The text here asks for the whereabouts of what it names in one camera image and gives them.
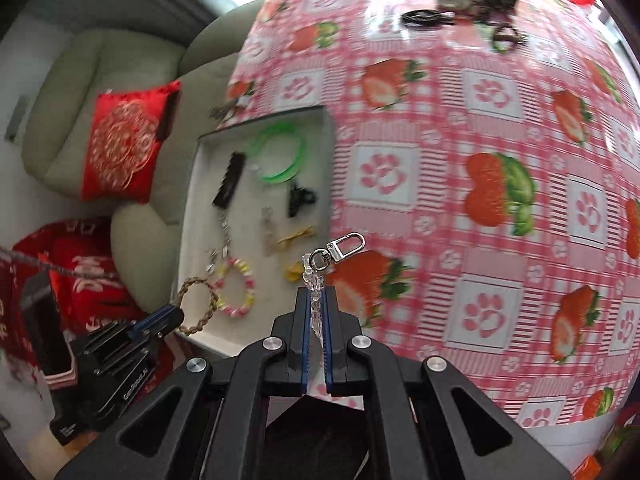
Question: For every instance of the white jewelry box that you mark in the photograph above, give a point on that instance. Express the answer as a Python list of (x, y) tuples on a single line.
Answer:
[(200, 185)]

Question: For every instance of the strawberry paw print tablecloth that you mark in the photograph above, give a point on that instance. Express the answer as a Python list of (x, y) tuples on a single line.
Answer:
[(450, 160)]

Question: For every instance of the silver spiked hair clip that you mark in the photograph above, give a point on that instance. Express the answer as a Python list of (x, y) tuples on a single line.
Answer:
[(229, 182)]

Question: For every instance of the metal tablecloth clip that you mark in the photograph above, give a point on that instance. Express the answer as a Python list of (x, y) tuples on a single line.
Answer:
[(222, 110)]

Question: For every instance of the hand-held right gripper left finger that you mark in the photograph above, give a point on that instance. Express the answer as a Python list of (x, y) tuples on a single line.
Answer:
[(302, 340)]

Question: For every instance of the yellow hair clip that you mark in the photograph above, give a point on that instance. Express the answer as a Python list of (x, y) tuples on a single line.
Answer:
[(292, 272), (295, 236)]

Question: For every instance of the red printed bag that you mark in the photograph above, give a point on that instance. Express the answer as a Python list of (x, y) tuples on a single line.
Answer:
[(85, 270)]

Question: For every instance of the beige sofa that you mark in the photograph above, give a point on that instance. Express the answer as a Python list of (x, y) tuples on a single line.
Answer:
[(65, 110)]

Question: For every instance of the clear hair clip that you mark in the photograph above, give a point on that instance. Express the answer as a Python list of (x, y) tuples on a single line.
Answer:
[(271, 235)]

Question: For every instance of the black claw clip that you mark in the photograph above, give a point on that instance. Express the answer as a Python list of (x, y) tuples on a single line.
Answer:
[(297, 200)]

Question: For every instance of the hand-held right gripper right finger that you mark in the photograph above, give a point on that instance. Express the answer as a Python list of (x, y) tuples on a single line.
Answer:
[(329, 340)]

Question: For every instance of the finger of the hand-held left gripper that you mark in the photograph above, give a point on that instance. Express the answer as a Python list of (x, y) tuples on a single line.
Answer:
[(160, 321)]

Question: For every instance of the red embroidered cushion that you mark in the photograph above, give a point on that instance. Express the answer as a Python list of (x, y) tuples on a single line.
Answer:
[(125, 145)]

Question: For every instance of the grey wall plate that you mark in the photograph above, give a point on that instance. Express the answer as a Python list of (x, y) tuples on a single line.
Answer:
[(16, 120)]

